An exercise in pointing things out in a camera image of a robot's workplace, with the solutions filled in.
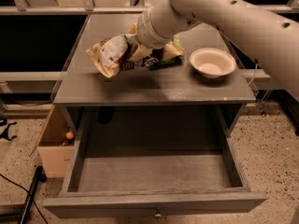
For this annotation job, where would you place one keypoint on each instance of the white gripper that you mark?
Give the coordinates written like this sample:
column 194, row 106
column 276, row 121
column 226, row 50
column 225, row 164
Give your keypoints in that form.
column 145, row 34

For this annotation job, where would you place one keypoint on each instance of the brown chip bag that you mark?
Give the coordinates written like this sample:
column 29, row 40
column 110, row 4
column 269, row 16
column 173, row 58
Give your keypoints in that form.
column 110, row 55

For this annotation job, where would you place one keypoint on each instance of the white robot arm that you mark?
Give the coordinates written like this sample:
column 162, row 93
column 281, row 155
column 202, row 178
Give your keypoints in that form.
column 270, row 40

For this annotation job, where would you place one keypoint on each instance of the green chip bag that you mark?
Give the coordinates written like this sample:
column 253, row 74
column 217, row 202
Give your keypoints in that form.
column 170, row 55

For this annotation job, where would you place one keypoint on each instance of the grey cabinet counter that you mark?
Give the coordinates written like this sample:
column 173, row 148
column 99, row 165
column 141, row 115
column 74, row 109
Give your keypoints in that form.
column 168, row 107

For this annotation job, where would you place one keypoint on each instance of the grey open drawer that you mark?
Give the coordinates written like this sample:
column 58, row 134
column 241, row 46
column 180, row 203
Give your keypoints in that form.
column 154, row 180

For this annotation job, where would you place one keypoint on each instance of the white bowl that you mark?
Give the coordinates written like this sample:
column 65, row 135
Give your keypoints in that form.
column 213, row 63

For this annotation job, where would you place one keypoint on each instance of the small orange ball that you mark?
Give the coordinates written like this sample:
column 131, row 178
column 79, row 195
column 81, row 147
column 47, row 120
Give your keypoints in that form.
column 69, row 136

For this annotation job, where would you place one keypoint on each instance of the cardboard box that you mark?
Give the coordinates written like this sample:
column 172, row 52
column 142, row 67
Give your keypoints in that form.
column 54, row 150

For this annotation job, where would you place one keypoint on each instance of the black clamp tool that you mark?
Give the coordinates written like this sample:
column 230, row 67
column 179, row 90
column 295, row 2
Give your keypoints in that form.
column 5, row 133

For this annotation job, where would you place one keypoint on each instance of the black pole on floor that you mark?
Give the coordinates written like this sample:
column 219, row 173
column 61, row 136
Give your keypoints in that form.
column 29, row 201

